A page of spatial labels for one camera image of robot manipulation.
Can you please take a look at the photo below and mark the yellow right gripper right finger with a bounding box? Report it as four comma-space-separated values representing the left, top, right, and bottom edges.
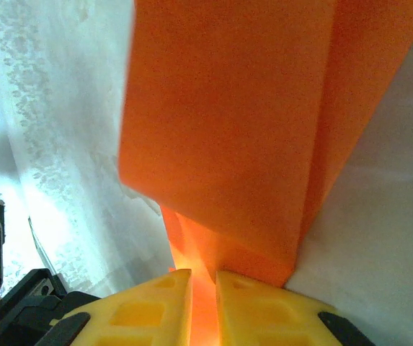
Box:
215, 270, 376, 346

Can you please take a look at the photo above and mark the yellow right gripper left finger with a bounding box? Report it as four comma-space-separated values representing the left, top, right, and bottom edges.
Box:
42, 268, 193, 346

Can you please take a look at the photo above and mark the orange paper sheet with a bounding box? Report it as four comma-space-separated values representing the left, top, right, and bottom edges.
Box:
117, 0, 413, 346

